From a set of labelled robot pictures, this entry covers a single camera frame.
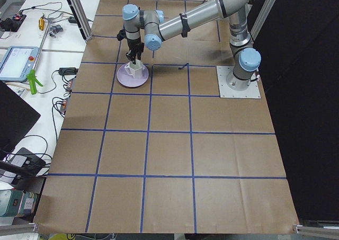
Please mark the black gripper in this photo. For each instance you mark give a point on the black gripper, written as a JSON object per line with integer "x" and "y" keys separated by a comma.
{"x": 133, "y": 45}

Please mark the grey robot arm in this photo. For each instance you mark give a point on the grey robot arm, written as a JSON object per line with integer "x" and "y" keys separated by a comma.
{"x": 148, "y": 29}

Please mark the lilac round plate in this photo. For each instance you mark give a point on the lilac round plate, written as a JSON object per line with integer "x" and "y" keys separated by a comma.
{"x": 127, "y": 81}

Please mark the black power adapter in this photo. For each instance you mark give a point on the black power adapter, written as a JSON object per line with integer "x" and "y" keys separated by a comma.
{"x": 67, "y": 71}

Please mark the green plastic clamp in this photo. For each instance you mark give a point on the green plastic clamp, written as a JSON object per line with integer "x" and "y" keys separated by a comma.
{"x": 33, "y": 82}

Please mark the teach pendant tablet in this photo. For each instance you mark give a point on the teach pendant tablet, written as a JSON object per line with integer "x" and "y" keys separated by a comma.
{"x": 17, "y": 63}

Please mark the black monitor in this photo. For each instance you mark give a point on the black monitor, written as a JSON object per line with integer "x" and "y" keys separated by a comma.
{"x": 17, "y": 119}

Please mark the aluminium frame post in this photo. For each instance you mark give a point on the aluminium frame post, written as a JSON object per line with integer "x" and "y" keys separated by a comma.
{"x": 81, "y": 19}

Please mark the yellow handled tool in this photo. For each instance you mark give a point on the yellow handled tool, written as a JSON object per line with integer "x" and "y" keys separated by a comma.
{"x": 41, "y": 23}

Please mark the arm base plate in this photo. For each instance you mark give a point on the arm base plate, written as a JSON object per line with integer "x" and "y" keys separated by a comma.
{"x": 232, "y": 88}

